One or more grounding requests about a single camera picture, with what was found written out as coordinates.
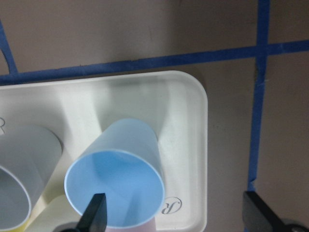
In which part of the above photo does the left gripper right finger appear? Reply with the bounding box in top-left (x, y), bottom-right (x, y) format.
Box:
top-left (242, 191), bottom-right (290, 232)

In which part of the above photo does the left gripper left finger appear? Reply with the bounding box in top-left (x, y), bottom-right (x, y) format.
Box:
top-left (75, 193), bottom-right (107, 232)

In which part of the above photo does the light blue cup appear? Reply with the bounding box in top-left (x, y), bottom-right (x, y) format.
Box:
top-left (64, 118), bottom-right (165, 229)

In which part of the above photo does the cream white cup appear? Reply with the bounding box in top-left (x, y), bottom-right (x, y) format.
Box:
top-left (25, 195), bottom-right (81, 232)

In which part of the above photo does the pink cup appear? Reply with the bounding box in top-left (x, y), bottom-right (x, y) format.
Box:
top-left (105, 217), bottom-right (156, 232)

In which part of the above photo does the yellow cup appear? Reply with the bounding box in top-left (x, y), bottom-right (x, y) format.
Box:
top-left (12, 217), bottom-right (31, 232)

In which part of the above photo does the grey cup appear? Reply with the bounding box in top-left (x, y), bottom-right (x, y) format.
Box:
top-left (0, 125), bottom-right (62, 232)

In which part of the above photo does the cream serving tray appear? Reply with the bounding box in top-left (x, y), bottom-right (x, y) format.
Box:
top-left (0, 71), bottom-right (208, 232)

